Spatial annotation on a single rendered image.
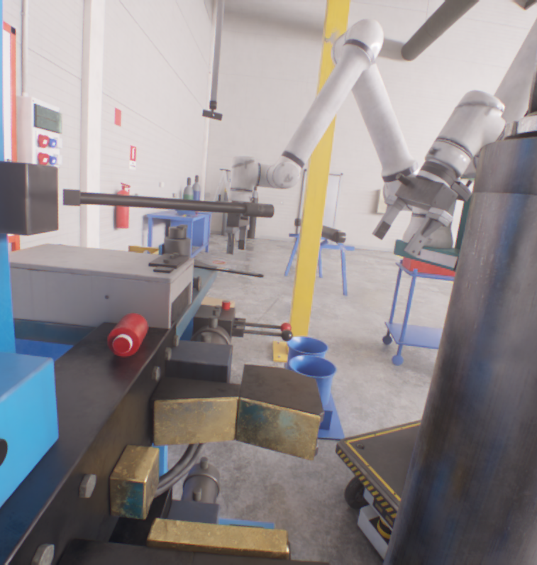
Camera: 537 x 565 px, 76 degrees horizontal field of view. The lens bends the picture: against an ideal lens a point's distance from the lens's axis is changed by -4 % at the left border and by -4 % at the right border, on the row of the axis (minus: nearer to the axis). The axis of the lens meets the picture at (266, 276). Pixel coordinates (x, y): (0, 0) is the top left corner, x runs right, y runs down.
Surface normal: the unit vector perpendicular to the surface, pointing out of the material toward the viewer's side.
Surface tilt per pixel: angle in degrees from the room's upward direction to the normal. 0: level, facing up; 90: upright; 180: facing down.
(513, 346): 90
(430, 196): 67
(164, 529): 0
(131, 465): 0
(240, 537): 0
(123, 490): 90
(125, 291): 90
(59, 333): 90
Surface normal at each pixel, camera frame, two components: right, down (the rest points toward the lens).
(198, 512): 0.10, -0.97
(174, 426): 0.25, 0.24
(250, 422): -0.26, 0.19
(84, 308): 0.00, 0.22
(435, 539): -0.85, 0.04
